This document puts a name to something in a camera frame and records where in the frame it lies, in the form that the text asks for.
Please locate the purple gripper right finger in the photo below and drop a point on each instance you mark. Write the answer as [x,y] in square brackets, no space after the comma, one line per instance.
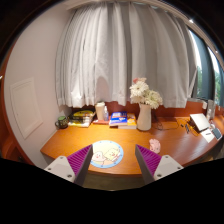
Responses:
[154,166]

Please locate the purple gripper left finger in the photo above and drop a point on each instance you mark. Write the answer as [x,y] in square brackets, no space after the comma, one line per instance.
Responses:
[74,167]

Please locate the pink computer mouse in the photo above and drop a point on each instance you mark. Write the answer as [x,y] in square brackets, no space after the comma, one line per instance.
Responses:
[155,145]

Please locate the round cartoon mouse pad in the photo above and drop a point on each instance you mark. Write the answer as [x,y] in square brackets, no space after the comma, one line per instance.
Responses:
[106,154]

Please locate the white ceramic vase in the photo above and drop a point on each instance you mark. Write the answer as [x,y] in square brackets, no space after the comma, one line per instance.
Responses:
[144,118]

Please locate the dark green mug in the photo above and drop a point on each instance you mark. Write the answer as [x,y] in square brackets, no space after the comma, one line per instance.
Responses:
[62,122]

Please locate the yellow black book stack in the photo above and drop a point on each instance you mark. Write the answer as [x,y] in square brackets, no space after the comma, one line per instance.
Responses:
[81,118]

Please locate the yellow orange book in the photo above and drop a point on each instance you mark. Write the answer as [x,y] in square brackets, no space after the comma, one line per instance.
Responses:
[131,122]

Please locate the small clear bottle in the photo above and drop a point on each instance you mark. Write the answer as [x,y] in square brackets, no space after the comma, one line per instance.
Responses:
[106,114]

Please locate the white notepad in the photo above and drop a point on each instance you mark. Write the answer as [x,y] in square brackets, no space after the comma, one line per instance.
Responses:
[208,135]

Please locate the silver laptop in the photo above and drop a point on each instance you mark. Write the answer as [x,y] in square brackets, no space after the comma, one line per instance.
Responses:
[199,122]

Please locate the white cylindrical container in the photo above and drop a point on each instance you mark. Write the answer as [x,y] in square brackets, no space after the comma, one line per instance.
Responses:
[99,107]

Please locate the white flower bouquet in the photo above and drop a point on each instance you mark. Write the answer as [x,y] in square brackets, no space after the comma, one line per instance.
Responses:
[141,93]

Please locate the white curtain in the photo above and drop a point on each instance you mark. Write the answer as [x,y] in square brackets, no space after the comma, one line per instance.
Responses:
[105,46]

